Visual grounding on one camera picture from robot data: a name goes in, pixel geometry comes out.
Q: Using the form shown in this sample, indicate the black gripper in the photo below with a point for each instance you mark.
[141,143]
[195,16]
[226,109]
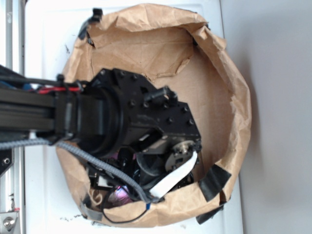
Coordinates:
[141,117]

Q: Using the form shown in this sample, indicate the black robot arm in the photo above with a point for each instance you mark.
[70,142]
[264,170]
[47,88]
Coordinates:
[59,110]

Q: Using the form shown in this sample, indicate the brown paper bag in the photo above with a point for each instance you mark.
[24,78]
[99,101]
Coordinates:
[170,47]

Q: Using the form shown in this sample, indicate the black tape strip right side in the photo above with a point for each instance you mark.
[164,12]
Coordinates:
[213,182]

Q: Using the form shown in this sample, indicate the black tape strip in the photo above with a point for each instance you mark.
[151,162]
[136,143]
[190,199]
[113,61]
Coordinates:
[88,212]
[206,216]
[213,182]

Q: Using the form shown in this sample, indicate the black tape strip front left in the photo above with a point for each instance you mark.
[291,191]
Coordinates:
[88,212]

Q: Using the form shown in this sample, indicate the black tape strip front right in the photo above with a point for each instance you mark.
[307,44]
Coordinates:
[206,216]

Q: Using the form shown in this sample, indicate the aluminium frame rail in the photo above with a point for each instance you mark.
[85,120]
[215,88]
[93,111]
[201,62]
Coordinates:
[12,204]

